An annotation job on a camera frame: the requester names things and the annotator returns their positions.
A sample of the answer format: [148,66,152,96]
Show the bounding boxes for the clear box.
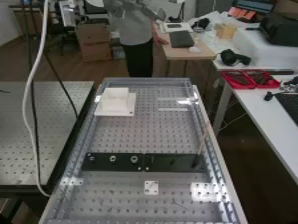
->
[39,77,250,224]

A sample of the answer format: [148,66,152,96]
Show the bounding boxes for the small white square plate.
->
[143,180,160,196]

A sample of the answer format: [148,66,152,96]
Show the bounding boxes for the black keyboard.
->
[274,92,298,127]

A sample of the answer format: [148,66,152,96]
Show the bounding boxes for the white desk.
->
[195,11,298,72]
[212,74,298,185]

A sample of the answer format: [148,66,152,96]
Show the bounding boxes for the small white box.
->
[93,86,139,118]

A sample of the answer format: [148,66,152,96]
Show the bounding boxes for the wooden desk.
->
[152,22,217,80]

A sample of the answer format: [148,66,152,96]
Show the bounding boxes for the black headphones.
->
[220,48,253,67]

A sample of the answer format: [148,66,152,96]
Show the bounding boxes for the person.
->
[103,0,173,79]

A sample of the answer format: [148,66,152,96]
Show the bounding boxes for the red tray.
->
[246,69,282,90]
[220,69,258,91]

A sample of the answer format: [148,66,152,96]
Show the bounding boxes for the yellowish clear container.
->
[214,22,240,41]

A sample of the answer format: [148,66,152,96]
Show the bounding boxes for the black cable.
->
[27,0,44,183]
[43,53,81,118]

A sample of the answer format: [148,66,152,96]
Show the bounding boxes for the cardboard box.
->
[73,22,113,63]

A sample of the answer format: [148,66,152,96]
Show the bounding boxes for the black plate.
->
[81,152,210,174]

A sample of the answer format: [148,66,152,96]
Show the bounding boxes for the white cable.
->
[20,0,52,198]

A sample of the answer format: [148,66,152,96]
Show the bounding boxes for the black case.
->
[260,12,298,48]

